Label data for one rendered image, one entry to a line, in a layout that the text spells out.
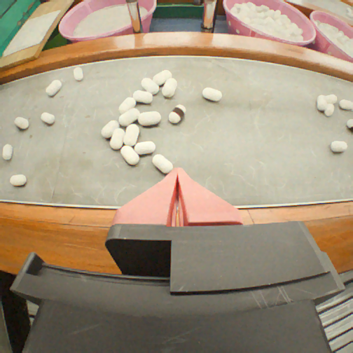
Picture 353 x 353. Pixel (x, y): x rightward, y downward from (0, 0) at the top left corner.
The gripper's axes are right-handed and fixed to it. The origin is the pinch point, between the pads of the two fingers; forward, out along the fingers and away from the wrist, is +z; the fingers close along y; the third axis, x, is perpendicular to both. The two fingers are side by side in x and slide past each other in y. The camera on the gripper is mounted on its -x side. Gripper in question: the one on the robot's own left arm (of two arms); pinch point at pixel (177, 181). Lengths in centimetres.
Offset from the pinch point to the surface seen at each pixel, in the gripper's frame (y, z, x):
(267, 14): -27, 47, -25
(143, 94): 5.5, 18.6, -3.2
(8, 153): 32.3, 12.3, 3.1
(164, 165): 1.8, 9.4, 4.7
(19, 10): 49, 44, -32
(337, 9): -72, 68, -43
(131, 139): 6.8, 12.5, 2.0
